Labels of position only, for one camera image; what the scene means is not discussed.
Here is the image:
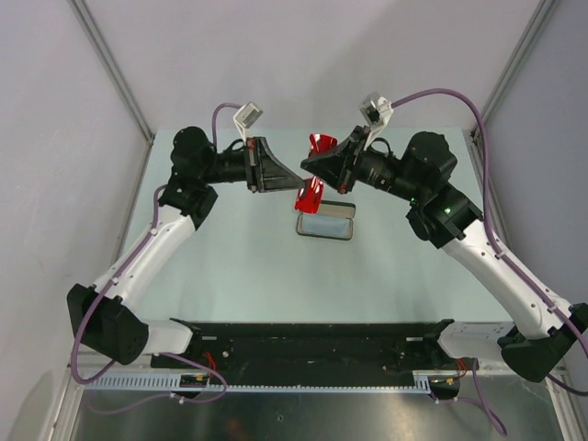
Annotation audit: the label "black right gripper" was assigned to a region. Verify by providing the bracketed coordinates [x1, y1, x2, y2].
[301, 125, 425, 204]

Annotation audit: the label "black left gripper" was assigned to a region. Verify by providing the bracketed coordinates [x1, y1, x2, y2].
[200, 137, 305, 194]

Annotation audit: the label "red sunglasses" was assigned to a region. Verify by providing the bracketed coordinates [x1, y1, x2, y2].
[294, 133, 337, 214]

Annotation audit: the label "dark green glasses case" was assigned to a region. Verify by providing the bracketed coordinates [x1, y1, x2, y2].
[296, 200, 356, 241]

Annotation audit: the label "light blue cleaning cloth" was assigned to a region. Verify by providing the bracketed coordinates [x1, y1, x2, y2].
[301, 218, 350, 238]

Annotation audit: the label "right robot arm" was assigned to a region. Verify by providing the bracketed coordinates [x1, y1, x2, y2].
[301, 126, 587, 382]

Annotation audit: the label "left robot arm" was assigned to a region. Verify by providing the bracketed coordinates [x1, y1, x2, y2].
[67, 127, 303, 368]

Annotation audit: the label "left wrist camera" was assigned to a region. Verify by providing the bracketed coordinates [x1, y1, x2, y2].
[232, 102, 263, 141]

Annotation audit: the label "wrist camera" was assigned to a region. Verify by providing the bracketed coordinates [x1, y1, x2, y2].
[232, 102, 263, 141]
[359, 92, 393, 146]

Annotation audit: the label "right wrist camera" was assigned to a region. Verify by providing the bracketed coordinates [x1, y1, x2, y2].
[359, 92, 393, 146]

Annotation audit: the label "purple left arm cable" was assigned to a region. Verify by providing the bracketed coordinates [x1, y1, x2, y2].
[68, 103, 240, 414]

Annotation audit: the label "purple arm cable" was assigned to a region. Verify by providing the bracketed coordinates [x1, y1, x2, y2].
[390, 87, 588, 436]
[68, 103, 240, 414]

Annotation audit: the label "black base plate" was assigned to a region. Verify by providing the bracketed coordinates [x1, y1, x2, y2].
[151, 320, 458, 380]

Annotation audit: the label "right aluminium frame post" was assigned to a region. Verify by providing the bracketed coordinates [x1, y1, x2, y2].
[481, 0, 560, 128]

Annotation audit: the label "aluminium frame post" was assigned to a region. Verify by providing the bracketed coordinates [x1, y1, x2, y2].
[481, 0, 560, 128]
[67, 0, 154, 146]

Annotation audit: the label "left aluminium frame post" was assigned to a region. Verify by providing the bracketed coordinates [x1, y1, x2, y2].
[67, 0, 154, 146]

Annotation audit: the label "grey slotted cable duct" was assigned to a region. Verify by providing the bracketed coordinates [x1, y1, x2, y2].
[86, 371, 458, 394]

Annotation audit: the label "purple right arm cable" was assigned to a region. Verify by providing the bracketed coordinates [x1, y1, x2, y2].
[390, 87, 588, 436]

